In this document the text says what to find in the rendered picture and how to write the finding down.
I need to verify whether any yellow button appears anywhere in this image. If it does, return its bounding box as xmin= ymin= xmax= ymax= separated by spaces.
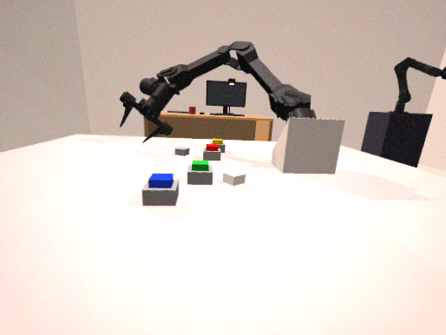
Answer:
xmin=210 ymin=139 xmax=226 ymax=153

